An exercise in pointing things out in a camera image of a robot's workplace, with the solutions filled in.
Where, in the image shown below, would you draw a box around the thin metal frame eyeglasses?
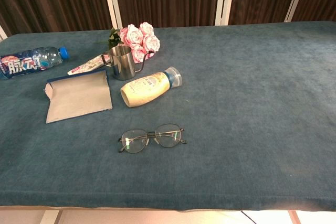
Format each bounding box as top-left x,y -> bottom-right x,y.
117,123 -> 188,154

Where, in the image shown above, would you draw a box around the cream squeeze sauce bottle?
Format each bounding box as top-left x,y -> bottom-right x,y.
120,66 -> 183,108

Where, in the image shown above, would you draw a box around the steel gooseneck pouring pitcher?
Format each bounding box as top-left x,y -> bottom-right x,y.
101,45 -> 155,81

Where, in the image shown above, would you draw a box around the blue velvet tablecloth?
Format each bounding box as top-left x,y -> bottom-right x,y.
0,20 -> 336,212

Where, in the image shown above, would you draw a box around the pink artificial rose bouquet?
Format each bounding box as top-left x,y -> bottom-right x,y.
98,22 -> 161,64

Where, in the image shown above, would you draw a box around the floral print tube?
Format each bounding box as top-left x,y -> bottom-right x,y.
67,54 -> 111,76

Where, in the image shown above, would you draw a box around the blue labelled drink bottle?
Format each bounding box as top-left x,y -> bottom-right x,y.
0,46 -> 70,81

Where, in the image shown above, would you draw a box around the white table leg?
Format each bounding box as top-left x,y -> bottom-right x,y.
39,209 -> 64,224
287,210 -> 302,224

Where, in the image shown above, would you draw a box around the black floor cable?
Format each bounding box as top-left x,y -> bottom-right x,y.
240,211 -> 254,224

